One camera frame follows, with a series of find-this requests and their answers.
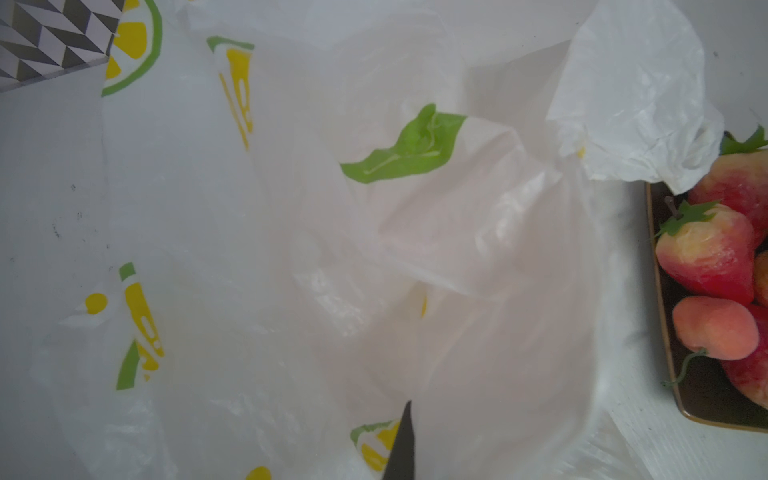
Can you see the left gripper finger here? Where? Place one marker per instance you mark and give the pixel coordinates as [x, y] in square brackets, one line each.
[401, 462]

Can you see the white lemon print plastic bag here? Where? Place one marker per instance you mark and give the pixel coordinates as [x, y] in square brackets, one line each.
[322, 210]

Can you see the pink fake peach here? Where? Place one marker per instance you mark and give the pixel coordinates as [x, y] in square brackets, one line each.
[715, 328]

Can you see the fake strawberry pale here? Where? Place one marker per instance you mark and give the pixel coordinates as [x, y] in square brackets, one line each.
[749, 375]

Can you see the black square mat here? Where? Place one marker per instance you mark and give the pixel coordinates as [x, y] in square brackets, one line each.
[706, 394]

